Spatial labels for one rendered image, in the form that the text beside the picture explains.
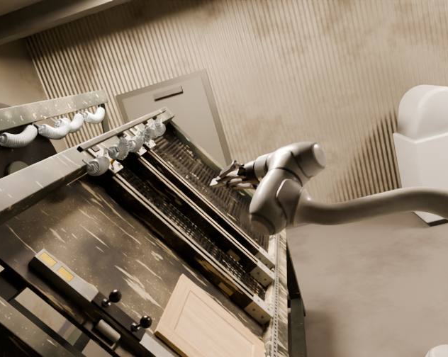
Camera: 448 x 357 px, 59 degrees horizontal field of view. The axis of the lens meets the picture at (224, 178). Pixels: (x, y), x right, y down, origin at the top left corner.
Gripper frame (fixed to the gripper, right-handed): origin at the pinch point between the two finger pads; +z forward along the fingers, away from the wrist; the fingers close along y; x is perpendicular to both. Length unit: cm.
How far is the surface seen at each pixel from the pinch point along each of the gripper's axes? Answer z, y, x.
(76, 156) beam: 59, -32, 2
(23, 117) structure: 114, -56, 25
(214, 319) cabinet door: 33, 47, -30
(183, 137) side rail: 131, 34, 99
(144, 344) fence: 17, 12, -53
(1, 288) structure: 31, -32, -57
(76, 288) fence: 26, -15, -48
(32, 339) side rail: 12, -22, -66
